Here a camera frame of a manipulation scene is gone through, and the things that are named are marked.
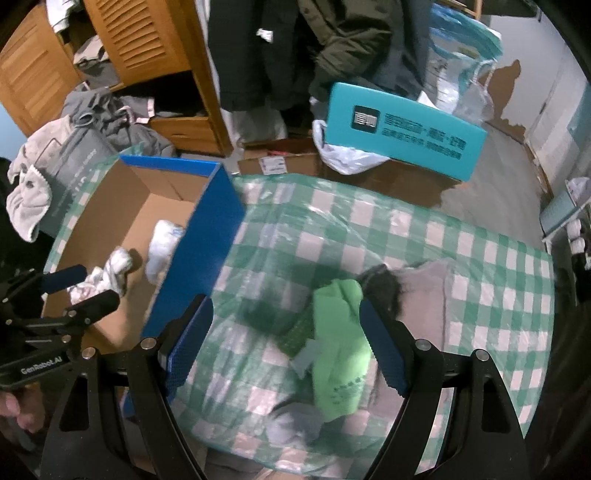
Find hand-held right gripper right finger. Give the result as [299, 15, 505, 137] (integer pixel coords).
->
[358, 298, 529, 480]

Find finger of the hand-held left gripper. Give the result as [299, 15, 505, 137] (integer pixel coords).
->
[68, 289, 122, 325]
[41, 264, 89, 294]

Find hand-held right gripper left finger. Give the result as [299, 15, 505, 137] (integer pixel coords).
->
[39, 293, 215, 480]

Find white cloth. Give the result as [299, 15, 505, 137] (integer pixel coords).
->
[67, 246, 136, 305]

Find light green cloth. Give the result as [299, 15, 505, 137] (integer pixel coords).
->
[311, 278, 378, 422]

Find black cloth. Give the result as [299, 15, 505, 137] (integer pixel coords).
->
[357, 263, 403, 320]

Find blue cardboard box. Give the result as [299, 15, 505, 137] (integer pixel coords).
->
[41, 154, 246, 416]

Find person's left hand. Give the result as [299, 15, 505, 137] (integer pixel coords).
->
[0, 391, 37, 433]

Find beige cloth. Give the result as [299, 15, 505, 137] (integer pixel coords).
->
[396, 257, 459, 363]

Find white sock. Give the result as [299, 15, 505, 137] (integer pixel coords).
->
[145, 220, 188, 283]

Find white grey towel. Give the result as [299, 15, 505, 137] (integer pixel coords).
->
[6, 115, 77, 244]

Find grey printed bag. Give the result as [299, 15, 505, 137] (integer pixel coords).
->
[39, 124, 122, 237]

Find grey sock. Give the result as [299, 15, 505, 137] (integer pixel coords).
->
[265, 401, 327, 446]

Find green checked tablecloth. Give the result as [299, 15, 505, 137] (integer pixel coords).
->
[46, 142, 556, 472]

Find large brown cardboard box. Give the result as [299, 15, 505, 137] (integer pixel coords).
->
[322, 156, 463, 209]

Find white plastic bag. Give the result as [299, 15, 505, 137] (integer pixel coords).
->
[311, 119, 389, 175]

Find small labelled cardboard box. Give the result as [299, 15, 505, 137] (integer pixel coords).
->
[237, 148, 325, 177]

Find teal box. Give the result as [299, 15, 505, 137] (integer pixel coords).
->
[320, 82, 489, 182]

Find grey folded clothes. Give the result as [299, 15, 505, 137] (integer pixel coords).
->
[71, 36, 122, 89]

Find light blue rack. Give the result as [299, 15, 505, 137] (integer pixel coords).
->
[539, 177, 591, 256]

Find white hanging garment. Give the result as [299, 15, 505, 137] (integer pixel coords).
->
[225, 107, 288, 145]

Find wooden wardrobe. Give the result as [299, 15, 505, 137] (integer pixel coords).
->
[0, 0, 234, 158]

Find black hanging jacket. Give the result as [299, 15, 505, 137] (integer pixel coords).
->
[208, 0, 315, 112]

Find dark olive hanging jacket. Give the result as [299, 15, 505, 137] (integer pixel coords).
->
[297, 0, 435, 108]

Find clear plastic pack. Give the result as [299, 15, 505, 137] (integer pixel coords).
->
[418, 2, 505, 126]

